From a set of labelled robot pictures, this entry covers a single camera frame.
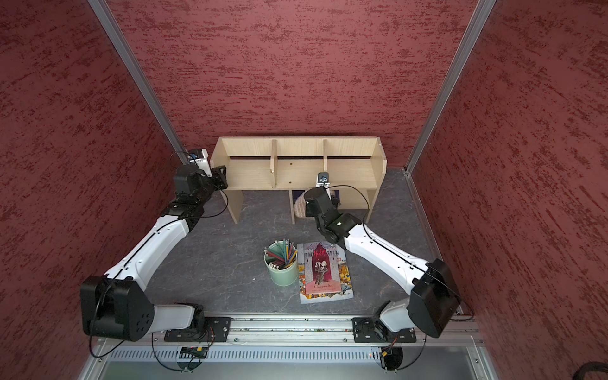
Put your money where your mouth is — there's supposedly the fluffy beige pink cloth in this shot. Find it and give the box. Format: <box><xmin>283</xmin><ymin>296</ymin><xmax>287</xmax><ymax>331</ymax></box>
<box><xmin>294</xmin><ymin>193</ymin><xmax>307</xmax><ymax>219</ymax></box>

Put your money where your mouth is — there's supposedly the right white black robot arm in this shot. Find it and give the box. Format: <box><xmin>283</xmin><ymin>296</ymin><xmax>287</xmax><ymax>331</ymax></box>
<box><xmin>304</xmin><ymin>187</ymin><xmax>462</xmax><ymax>338</ymax></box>

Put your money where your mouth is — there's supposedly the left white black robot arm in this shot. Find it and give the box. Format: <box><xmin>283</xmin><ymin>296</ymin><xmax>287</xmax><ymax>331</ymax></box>
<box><xmin>80</xmin><ymin>162</ymin><xmax>228</xmax><ymax>341</ymax></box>

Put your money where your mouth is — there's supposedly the light wooden bookshelf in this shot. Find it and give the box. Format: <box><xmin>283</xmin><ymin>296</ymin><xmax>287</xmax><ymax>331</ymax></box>
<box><xmin>211</xmin><ymin>136</ymin><xmax>387</xmax><ymax>223</ymax></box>

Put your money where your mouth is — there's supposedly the dark blue book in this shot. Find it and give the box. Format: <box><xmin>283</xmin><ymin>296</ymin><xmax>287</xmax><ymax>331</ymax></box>
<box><xmin>291</xmin><ymin>189</ymin><xmax>340</xmax><ymax>206</ymax></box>

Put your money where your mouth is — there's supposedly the coloured pencils bundle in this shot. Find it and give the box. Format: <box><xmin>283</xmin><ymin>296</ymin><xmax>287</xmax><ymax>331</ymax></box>
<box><xmin>264</xmin><ymin>239</ymin><xmax>297</xmax><ymax>270</ymax></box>

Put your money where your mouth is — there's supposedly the green pencil cup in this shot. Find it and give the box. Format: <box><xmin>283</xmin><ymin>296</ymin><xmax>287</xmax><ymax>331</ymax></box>
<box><xmin>265</xmin><ymin>261</ymin><xmax>299</xmax><ymax>287</ymax></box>

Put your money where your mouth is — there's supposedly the colourful illustrated book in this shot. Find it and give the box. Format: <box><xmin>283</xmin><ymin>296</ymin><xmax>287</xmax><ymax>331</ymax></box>
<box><xmin>297</xmin><ymin>242</ymin><xmax>354</xmax><ymax>304</ymax></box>

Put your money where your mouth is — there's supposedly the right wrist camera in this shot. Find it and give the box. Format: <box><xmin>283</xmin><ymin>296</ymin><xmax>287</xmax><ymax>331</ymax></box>
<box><xmin>316</xmin><ymin>172</ymin><xmax>330</xmax><ymax>188</ymax></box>

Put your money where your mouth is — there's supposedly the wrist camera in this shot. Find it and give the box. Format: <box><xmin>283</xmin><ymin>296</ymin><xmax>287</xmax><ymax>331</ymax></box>
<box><xmin>188</xmin><ymin>148</ymin><xmax>212</xmax><ymax>177</ymax></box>
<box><xmin>316</xmin><ymin>172</ymin><xmax>330</xmax><ymax>188</ymax></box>

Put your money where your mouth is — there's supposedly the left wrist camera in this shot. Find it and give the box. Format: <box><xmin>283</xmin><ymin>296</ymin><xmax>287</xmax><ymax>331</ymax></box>
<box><xmin>188</xmin><ymin>148</ymin><xmax>212</xmax><ymax>177</ymax></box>

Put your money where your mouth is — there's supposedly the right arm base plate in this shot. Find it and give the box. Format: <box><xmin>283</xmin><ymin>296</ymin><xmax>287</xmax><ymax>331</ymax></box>
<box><xmin>351</xmin><ymin>317</ymin><xmax>416</xmax><ymax>344</ymax></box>

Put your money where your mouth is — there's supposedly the aluminium mounting rail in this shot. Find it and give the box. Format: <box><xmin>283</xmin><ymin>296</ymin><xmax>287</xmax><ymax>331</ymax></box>
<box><xmin>122</xmin><ymin>313</ymin><xmax>486</xmax><ymax>347</ymax></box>

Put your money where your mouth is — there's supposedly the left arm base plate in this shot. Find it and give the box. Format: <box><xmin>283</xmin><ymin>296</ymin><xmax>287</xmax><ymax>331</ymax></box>
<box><xmin>164</xmin><ymin>317</ymin><xmax>232</xmax><ymax>343</ymax></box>

